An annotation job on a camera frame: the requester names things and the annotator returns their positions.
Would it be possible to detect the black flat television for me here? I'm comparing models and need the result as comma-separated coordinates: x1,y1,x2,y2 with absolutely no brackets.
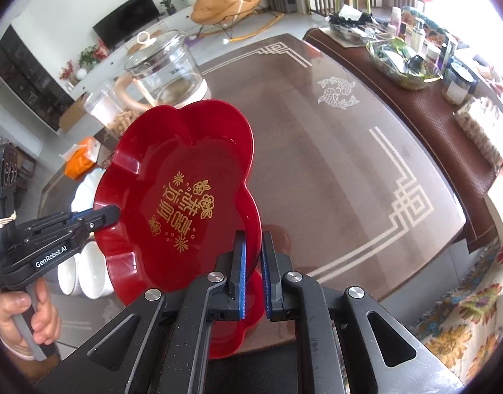
93,0,159,49

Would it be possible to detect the glass kettle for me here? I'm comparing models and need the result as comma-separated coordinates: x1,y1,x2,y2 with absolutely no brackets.
114,31,212,111

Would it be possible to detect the orange tissue pack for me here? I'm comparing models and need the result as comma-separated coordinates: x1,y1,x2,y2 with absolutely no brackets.
64,137,101,180

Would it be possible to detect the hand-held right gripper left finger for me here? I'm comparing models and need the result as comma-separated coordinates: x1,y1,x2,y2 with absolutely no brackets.
36,232,247,394

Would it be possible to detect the person's left hand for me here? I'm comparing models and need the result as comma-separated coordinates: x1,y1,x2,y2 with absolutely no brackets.
0,277,51,362

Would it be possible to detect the orange lounge chair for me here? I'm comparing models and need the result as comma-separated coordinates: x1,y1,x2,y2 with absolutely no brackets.
191,0,285,42

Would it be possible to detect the white woven mat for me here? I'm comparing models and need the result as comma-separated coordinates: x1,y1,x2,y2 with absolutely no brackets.
453,98,503,169

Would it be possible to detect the white pump bottle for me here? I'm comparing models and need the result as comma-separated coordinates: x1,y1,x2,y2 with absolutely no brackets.
411,18,426,52

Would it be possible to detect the brown woven table mat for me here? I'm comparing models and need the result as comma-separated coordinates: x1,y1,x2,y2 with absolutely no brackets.
303,28,503,253

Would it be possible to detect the red flower arrangement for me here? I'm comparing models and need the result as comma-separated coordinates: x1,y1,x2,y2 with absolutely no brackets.
58,61,77,87

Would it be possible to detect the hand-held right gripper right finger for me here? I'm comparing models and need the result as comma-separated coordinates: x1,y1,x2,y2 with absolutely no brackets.
262,232,465,394

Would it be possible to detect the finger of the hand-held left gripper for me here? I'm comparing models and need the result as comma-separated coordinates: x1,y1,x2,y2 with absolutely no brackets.
17,206,121,255

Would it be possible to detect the floral blanket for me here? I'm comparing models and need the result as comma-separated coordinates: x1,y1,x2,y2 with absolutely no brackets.
409,238,503,384

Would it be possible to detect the clear plastic snack jar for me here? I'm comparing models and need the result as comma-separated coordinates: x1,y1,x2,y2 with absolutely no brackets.
82,84,133,137

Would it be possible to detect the bushy green potted plant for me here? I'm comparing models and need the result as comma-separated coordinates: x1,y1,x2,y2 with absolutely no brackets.
77,45,100,70

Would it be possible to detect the green glass bowl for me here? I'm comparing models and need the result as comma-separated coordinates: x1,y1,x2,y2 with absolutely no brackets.
365,38,443,91

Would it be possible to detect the black glass cabinet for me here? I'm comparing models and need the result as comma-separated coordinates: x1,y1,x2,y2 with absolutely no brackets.
0,25,75,132

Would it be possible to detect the cardboard box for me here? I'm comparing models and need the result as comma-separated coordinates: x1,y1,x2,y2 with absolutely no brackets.
59,98,87,132

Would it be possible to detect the white bowl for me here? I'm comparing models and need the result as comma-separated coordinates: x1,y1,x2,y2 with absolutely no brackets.
78,241,115,299
56,250,83,296

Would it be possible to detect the glass jar with white contents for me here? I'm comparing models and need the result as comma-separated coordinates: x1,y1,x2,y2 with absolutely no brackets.
442,62,478,105

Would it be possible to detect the white television cabinet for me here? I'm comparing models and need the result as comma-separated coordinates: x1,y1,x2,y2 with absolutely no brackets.
50,6,219,132

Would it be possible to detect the red flower-shaped plate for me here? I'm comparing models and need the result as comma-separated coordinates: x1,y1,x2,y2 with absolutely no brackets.
93,99,265,358

